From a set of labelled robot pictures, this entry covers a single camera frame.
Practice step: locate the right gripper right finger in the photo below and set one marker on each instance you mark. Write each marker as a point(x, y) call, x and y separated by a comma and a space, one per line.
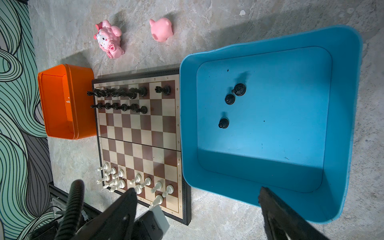
point(282, 222)

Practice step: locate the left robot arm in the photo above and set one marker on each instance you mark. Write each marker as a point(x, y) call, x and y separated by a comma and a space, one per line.
point(151, 225)

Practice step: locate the pink pig toy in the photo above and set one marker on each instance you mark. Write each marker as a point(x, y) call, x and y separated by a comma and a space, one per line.
point(161, 30)

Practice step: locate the chess board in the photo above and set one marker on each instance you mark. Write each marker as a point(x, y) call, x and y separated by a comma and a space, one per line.
point(139, 140)

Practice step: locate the pink kitty toy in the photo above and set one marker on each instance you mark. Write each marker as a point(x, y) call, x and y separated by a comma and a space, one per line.
point(109, 39)

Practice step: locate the black rook alone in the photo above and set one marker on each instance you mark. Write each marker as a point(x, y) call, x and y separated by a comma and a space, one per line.
point(163, 90)

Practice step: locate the black pawn in tray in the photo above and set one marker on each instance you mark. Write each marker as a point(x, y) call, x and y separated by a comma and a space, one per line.
point(223, 123)
point(230, 99)

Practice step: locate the black knight in tray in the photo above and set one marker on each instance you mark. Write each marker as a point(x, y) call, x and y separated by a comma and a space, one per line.
point(239, 89)

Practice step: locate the blue plastic tray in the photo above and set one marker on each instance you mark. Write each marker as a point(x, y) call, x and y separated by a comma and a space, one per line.
point(292, 131)

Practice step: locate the orange plastic tray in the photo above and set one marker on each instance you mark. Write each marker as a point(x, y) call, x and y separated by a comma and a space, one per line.
point(65, 104)

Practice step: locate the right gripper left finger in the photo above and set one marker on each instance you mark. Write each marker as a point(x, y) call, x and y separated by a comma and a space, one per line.
point(115, 223)

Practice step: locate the black pawn in tray lower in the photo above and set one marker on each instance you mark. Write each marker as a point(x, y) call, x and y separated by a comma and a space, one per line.
point(223, 123)

